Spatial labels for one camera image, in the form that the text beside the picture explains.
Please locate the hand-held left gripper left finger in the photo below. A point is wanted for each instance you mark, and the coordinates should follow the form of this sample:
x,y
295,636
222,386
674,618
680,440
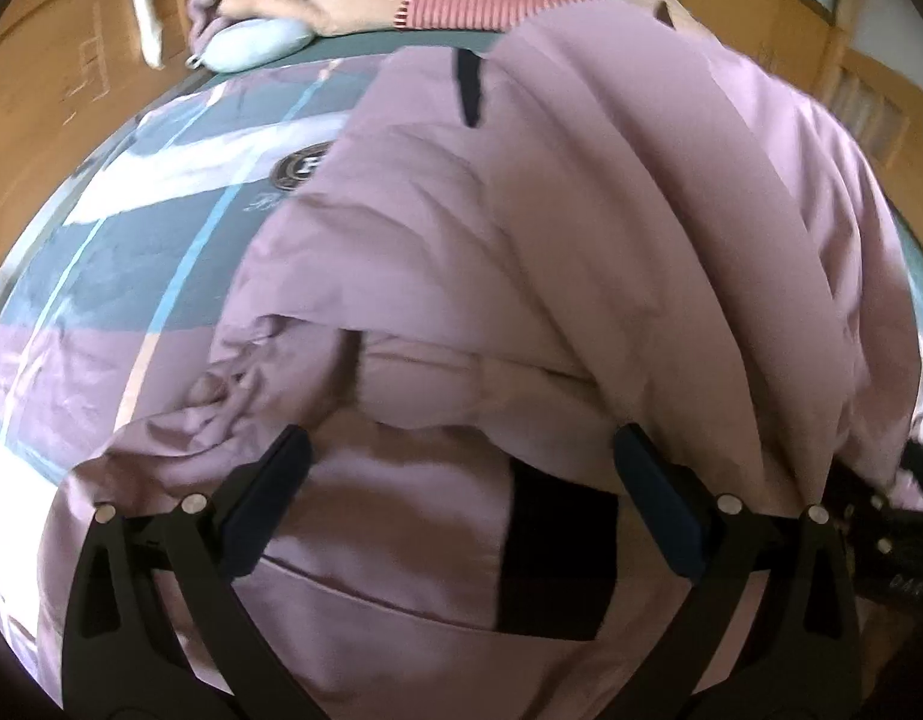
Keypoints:
x,y
270,499

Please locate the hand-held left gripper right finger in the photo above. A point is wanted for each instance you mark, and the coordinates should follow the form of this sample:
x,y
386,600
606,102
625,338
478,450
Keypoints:
x,y
656,491

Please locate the lilac jacket with black trim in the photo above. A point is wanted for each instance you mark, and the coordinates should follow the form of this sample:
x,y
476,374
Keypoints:
x,y
581,240

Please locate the plaid bed sheet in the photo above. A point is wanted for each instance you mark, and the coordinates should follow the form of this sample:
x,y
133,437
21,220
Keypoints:
x,y
154,240

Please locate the wooden bed footboard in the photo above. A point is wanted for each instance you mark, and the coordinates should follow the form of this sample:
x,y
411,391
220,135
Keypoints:
x,y
866,97

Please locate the light blue pillow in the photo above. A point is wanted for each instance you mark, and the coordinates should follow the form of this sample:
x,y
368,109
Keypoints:
x,y
251,45

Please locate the wooden bed headboard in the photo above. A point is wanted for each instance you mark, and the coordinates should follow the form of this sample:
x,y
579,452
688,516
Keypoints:
x,y
49,82

